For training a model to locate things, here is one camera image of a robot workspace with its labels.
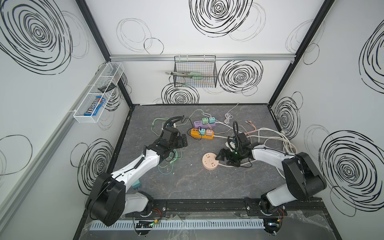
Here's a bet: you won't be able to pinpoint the round pink power strip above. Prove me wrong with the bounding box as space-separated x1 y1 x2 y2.
202 153 219 171

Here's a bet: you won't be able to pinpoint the orange power strip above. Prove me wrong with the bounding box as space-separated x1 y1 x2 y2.
190 129 215 140

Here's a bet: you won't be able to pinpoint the pink charger plug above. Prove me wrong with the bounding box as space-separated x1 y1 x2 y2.
206 130 214 137

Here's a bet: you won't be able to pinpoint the purple power strip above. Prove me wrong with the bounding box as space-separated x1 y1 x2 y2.
193 120 216 130

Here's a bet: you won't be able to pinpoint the light green charger plug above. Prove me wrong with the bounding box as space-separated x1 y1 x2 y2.
202 118 209 125

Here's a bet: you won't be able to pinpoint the teal charger plug small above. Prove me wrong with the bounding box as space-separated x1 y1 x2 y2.
209 117 216 125

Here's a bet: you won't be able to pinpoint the white usb cable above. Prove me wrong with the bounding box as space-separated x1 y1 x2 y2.
223 102 240 125

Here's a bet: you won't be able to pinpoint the teal charger plug front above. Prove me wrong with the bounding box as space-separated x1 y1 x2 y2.
132 180 141 190

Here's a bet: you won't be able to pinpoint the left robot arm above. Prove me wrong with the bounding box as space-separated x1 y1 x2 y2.
85 116 188 227

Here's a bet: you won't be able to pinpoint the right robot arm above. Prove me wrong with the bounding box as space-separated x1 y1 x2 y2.
216 121 327 216

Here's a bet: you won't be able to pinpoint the green tongs in basket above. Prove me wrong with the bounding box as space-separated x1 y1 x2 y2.
165 72 206 80

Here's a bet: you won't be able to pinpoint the black remote control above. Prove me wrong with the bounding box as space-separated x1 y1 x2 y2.
98 83 116 93

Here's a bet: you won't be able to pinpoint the blue candy packet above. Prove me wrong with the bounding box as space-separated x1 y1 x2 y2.
84 96 105 117

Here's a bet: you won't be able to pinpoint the black usb cable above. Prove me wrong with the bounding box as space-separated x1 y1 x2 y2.
179 113 202 141

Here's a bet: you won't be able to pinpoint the pink charging cable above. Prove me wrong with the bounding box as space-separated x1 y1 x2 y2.
212 119 258 136

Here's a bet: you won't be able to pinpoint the white power cords bundle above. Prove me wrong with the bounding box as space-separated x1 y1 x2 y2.
213 119 298 181

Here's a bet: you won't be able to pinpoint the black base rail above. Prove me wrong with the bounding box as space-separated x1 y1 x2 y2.
86 197 326 218

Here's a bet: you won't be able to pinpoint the black wire basket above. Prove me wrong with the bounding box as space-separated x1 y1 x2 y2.
171 55 218 88

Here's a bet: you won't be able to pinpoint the white wire shelf basket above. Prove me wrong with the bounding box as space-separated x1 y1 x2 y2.
74 62 124 124

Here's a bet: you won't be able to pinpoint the grey slotted cable duct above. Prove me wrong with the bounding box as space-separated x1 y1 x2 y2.
90 219 265 231

